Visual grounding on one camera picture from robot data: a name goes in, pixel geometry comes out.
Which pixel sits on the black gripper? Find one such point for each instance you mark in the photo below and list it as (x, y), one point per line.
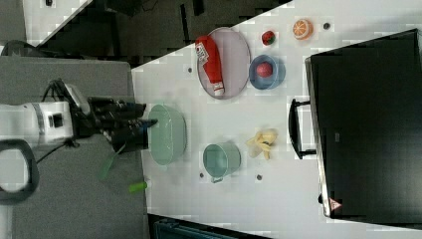
(109, 118)

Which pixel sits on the peeled yellow toy banana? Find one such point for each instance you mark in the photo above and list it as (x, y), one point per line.
(261, 143)

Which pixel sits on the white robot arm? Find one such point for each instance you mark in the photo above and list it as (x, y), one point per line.
(29, 127)

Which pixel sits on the black toaster oven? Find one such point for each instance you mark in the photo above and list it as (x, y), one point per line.
(366, 107)

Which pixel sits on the green metal cup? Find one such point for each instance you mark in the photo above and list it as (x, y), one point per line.
(221, 159)

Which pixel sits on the red ketchup bottle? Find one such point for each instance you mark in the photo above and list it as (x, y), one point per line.
(209, 59)

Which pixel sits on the grey round plate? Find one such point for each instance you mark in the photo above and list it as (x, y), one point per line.
(235, 61)

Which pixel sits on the red toy ball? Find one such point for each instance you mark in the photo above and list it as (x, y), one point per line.
(264, 70)

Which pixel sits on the blue bowl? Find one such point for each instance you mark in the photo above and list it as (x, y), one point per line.
(273, 81)

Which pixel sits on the toy strawberry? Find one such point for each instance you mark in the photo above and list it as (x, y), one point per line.
(268, 38)

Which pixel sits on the toy orange half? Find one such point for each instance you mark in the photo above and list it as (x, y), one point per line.
(303, 29)

